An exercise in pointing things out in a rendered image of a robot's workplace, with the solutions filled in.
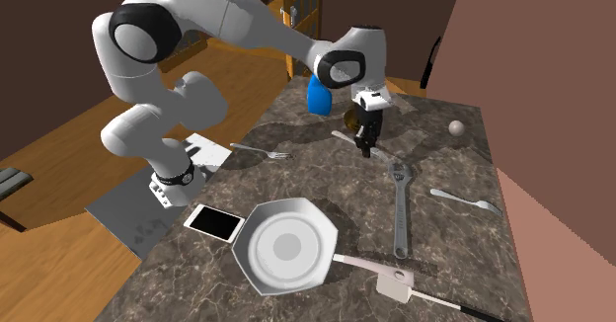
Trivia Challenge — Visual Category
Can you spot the silver fork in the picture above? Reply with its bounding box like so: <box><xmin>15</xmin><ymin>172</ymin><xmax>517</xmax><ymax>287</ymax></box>
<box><xmin>229</xmin><ymin>141</ymin><xmax>294</xmax><ymax>161</ymax></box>
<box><xmin>429</xmin><ymin>188</ymin><xmax>504</xmax><ymax>216</ymax></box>

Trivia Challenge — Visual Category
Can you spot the blue vase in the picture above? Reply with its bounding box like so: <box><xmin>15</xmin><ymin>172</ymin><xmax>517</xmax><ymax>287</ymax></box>
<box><xmin>306</xmin><ymin>73</ymin><xmax>335</xmax><ymax>118</ymax></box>

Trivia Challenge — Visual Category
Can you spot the white frying pan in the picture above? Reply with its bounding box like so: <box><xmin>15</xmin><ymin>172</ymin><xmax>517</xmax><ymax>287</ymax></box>
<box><xmin>230</xmin><ymin>197</ymin><xmax>416</xmax><ymax>297</ymax></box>

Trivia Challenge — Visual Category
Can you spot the wooden glazed door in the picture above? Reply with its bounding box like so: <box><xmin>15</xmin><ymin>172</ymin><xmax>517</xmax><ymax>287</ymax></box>
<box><xmin>280</xmin><ymin>0</ymin><xmax>323</xmax><ymax>82</ymax></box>

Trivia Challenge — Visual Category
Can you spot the white smartphone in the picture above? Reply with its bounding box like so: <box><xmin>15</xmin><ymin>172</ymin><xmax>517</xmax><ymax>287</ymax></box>
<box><xmin>183</xmin><ymin>202</ymin><xmax>246</xmax><ymax>245</ymax></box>

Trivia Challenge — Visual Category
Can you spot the black curved object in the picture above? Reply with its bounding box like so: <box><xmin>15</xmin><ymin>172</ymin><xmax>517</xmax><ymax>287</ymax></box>
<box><xmin>419</xmin><ymin>35</ymin><xmax>443</xmax><ymax>91</ymax></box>

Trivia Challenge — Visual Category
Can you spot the grey robot stand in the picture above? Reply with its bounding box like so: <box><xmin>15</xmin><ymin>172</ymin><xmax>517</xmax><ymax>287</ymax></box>
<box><xmin>85</xmin><ymin>132</ymin><xmax>233</xmax><ymax>261</ymax></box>

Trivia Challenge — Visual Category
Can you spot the white spatula with black handle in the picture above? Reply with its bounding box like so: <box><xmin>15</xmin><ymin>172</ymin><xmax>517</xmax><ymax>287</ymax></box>
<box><xmin>374</xmin><ymin>272</ymin><xmax>507</xmax><ymax>322</ymax></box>

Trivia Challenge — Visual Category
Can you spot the grey adjustable wrench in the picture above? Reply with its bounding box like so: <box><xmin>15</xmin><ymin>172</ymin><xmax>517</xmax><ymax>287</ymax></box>
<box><xmin>387</xmin><ymin>161</ymin><xmax>415</xmax><ymax>260</ymax></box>

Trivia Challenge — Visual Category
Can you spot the grey bench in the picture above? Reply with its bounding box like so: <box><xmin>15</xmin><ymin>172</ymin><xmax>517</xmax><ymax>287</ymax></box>
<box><xmin>0</xmin><ymin>166</ymin><xmax>36</xmax><ymax>233</ymax></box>

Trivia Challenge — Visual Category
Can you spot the silver table knife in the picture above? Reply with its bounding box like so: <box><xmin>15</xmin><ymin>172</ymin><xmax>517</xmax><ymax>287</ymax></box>
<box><xmin>331</xmin><ymin>129</ymin><xmax>394</xmax><ymax>164</ymax></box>

